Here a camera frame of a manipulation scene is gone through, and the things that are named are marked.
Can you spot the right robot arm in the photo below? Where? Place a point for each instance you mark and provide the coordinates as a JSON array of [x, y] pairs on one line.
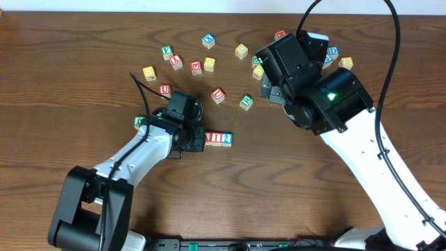
[[337, 108]]

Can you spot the yellow 8 block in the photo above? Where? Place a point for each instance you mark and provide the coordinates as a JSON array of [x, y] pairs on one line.
[[346, 62]]

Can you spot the yellow block far left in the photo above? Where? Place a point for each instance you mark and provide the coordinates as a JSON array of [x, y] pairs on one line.
[[149, 73]]

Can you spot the blue X block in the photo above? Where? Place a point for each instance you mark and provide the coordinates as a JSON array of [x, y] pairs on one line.
[[208, 40]]

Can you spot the red U block centre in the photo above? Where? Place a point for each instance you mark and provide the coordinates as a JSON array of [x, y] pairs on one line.
[[218, 95]]

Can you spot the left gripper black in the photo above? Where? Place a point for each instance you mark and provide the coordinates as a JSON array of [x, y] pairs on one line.
[[198, 139]]

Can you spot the green R block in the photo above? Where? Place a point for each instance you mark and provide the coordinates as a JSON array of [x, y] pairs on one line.
[[246, 102]]

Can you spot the yellow block beside red E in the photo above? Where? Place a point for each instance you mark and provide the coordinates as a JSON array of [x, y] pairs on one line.
[[209, 64]]

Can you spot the blue S block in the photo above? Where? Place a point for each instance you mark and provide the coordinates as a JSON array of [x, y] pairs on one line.
[[328, 61]]

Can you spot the red X block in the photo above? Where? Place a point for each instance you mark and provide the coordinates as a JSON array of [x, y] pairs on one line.
[[176, 62]]

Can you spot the red H block top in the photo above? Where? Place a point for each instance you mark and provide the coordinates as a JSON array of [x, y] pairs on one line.
[[280, 34]]

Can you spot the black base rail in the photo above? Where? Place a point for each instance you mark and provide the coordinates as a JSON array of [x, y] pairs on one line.
[[171, 244]]

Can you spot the red U block left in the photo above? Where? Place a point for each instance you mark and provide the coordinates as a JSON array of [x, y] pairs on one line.
[[165, 90]]

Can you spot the green J block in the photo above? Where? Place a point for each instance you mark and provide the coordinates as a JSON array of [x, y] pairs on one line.
[[137, 121]]

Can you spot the blue 2 block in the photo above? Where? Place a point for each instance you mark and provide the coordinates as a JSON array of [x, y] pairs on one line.
[[227, 139]]

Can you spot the yellow block top centre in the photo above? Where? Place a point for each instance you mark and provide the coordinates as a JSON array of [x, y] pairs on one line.
[[241, 51]]

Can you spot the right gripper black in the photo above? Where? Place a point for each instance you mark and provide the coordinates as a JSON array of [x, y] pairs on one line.
[[270, 91]]

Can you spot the yellow block below B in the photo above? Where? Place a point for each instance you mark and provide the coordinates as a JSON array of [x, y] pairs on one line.
[[258, 72]]

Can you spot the red A block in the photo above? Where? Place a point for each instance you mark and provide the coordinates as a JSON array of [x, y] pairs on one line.
[[208, 138]]

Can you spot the red u block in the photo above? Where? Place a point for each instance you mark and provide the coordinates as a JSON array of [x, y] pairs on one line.
[[218, 95], [165, 90]]

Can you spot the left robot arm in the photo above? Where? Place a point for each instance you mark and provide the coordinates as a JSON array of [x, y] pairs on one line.
[[93, 211]]

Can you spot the green B block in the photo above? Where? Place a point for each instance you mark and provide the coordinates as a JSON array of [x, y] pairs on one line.
[[255, 61]]

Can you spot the green F block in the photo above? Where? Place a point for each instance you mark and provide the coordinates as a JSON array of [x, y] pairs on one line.
[[167, 52]]

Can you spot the blue D block upper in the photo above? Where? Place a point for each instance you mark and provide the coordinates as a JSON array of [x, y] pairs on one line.
[[333, 52]]

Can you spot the red I block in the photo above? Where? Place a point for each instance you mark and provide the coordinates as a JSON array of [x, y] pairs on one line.
[[216, 139]]

